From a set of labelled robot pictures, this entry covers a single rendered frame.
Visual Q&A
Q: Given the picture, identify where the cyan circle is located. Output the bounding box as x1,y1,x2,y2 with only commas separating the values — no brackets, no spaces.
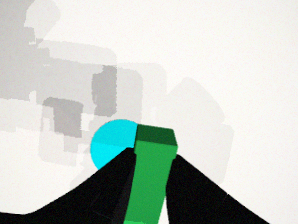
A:
90,119,137,169

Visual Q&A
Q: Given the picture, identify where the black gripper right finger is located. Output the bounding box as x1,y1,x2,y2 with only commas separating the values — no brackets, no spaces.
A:
165,155,269,224

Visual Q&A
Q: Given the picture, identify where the green rectangular post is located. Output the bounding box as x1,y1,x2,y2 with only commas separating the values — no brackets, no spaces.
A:
124,124,178,224

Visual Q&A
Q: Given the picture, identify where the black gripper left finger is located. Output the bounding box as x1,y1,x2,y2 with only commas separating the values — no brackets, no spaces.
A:
0,147,136,224

